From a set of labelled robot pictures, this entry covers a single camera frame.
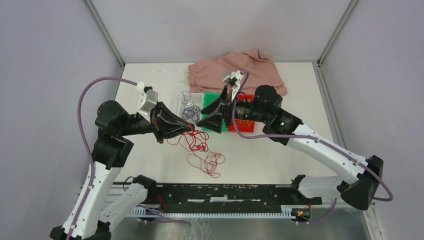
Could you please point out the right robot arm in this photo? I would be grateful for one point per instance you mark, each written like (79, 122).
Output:
(357, 178)

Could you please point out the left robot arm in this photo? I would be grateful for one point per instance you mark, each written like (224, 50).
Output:
(89, 220)

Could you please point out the white drawstring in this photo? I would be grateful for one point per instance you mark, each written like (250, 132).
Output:
(186, 73)

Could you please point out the white cable duct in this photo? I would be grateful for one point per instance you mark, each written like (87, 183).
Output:
(285, 213)

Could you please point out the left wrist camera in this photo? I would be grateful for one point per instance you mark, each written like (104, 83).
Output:
(146, 103)

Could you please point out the green plastic bin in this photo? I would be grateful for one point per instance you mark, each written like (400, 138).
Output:
(209, 98)

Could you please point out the white plastic bin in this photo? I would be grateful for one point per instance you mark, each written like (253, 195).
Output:
(189, 106)

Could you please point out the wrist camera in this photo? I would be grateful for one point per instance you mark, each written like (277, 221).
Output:
(234, 80)
(146, 103)

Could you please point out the pink cloth shorts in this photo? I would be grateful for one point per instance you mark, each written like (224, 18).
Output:
(206, 76)

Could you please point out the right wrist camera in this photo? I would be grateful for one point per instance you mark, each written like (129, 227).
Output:
(234, 80)

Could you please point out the red plastic bin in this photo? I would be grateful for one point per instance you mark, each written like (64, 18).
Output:
(244, 126)

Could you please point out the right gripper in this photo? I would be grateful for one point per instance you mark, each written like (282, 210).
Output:
(229, 106)

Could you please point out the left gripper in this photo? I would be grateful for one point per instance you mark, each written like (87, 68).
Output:
(161, 111)

